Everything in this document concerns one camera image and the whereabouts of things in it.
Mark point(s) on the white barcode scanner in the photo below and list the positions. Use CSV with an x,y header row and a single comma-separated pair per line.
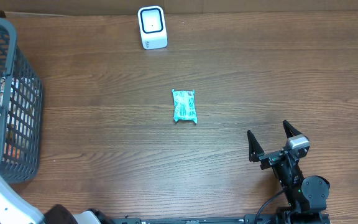
x,y
153,31

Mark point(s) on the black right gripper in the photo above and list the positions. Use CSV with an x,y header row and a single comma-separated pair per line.
x,y
257,152

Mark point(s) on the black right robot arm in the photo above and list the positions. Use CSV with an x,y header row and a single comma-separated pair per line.
x,y
306,196

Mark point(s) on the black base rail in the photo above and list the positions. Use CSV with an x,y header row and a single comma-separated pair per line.
x,y
185,221

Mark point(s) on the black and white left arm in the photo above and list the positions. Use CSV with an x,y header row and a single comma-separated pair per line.
x,y
14,209

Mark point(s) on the teal wet wipes pack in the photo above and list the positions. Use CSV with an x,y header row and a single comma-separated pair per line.
x,y
184,106

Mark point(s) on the grey plastic mesh basket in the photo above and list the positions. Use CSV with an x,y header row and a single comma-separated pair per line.
x,y
21,109

